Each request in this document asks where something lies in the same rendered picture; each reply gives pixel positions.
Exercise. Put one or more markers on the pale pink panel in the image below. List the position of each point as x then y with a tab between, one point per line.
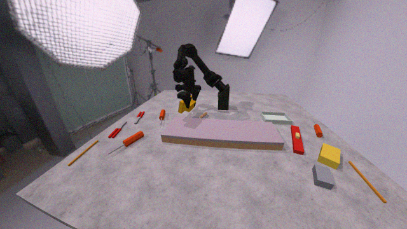
223	133

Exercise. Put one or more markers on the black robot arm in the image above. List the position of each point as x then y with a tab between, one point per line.
181	73

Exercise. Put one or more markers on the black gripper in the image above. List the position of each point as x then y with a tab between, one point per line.
189	88

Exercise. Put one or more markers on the white shallow tray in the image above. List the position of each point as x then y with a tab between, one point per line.
276	117

